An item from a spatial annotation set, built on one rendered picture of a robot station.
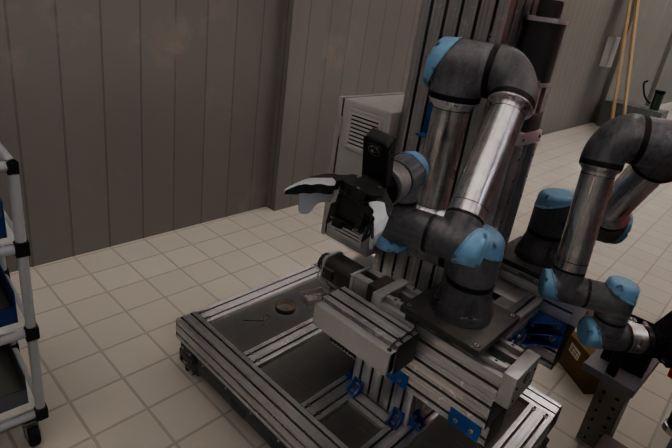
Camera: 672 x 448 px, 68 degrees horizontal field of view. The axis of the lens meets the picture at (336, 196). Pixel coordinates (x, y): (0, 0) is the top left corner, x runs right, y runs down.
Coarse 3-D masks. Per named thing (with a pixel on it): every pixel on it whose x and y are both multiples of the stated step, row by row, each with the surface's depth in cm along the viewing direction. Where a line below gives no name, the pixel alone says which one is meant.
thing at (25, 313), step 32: (0, 224) 137; (0, 256) 136; (0, 288) 160; (0, 320) 147; (32, 320) 148; (0, 352) 175; (32, 352) 152; (0, 384) 163; (32, 384) 157; (0, 416) 156; (32, 416) 160
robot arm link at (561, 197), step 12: (540, 192) 154; (552, 192) 153; (564, 192) 153; (540, 204) 152; (552, 204) 149; (564, 204) 148; (540, 216) 152; (552, 216) 150; (564, 216) 149; (540, 228) 153; (552, 228) 151
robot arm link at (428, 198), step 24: (432, 48) 108; (456, 48) 105; (480, 48) 103; (432, 72) 108; (456, 72) 105; (480, 72) 103; (432, 96) 110; (456, 96) 107; (480, 96) 107; (432, 120) 113; (456, 120) 110; (432, 144) 114; (456, 144) 113; (432, 168) 115; (456, 168) 117; (432, 192) 117
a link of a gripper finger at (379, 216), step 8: (368, 208) 73; (376, 208) 72; (384, 208) 73; (368, 216) 73; (376, 216) 70; (384, 216) 71; (376, 224) 68; (384, 224) 69; (376, 232) 67; (376, 240) 71
